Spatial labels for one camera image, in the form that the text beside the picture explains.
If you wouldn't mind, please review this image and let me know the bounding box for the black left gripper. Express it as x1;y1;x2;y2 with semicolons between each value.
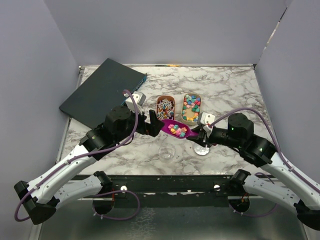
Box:
115;104;164;144

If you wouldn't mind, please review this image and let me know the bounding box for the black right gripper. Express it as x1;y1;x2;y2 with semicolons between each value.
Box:
186;125;244;149

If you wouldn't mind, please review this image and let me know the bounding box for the silver round jar lid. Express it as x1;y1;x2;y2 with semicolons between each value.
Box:
193;146;210;156

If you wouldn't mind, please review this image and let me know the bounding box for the purple plastic scoop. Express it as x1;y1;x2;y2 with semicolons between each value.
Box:
161;119;198;139

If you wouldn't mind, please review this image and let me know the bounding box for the pink tray of lollipops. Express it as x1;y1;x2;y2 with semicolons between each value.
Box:
156;95;175;120

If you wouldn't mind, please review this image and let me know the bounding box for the beige tray of star candies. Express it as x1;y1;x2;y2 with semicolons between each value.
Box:
180;92;202;126

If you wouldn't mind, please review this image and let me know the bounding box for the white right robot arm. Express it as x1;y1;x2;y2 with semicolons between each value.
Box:
189;112;320;231

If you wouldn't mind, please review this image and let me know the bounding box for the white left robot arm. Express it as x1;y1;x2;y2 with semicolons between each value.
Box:
14;106;164;225

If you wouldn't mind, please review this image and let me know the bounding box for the clear plastic jar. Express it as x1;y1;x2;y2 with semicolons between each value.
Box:
158;143;176;161

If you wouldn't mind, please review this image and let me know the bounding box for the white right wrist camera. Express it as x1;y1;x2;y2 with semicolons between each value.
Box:
197;112;216;133

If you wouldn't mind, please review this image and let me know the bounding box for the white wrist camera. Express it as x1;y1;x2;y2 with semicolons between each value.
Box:
125;91;146;114
197;112;216;133

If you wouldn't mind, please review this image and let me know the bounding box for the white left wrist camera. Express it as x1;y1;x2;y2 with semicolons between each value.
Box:
125;91;146;114

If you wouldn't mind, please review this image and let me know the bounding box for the dark teal network switch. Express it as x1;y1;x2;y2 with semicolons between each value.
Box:
59;58;147;129

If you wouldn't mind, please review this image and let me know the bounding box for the black mounting rail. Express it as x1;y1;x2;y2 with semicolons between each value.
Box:
108;174;245;208

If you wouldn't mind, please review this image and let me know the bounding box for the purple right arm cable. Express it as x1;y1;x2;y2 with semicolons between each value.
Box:
209;107;320;217

